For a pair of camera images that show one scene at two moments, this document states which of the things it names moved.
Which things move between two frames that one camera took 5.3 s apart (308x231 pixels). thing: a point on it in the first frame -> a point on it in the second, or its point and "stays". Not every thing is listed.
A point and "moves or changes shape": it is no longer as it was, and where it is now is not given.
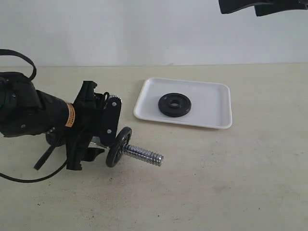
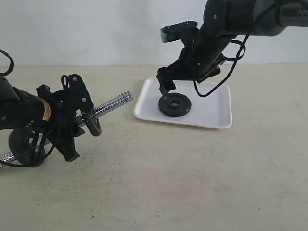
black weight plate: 117,148 moves or changes shape
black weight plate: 55,138 moves or changes shape
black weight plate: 165,106 stays
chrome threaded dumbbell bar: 142,155 -> 8,156
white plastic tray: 211,106 stays
